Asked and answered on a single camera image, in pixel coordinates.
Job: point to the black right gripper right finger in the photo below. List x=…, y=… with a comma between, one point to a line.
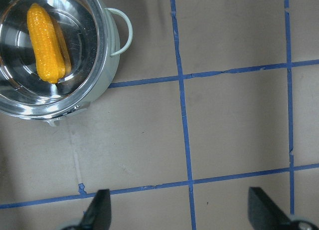
x=264, y=214

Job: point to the yellow corn cob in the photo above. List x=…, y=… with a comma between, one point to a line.
x=49, y=46

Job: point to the grey cooking pot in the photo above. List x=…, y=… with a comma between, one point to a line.
x=95, y=36

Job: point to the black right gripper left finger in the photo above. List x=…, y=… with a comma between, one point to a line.
x=98, y=214

